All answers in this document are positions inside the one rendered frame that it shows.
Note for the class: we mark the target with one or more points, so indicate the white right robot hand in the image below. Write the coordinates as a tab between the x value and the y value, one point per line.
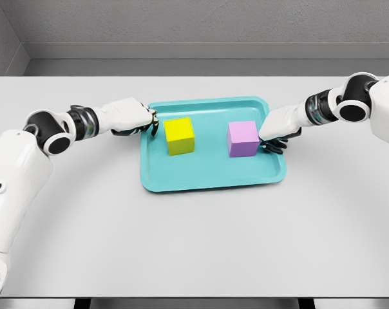
276	124

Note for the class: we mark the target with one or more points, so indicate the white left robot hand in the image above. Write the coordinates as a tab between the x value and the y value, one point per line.
133	114

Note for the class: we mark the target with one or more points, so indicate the purple cube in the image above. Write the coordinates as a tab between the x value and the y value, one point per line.
242	139

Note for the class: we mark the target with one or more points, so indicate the yellow cube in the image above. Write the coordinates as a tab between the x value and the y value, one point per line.
179	135

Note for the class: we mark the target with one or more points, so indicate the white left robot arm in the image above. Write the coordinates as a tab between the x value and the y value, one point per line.
27	167

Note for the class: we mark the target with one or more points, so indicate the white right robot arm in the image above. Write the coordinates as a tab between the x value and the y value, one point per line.
358	103

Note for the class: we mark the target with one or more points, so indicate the teal plastic tray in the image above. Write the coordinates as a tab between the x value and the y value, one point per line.
210	164

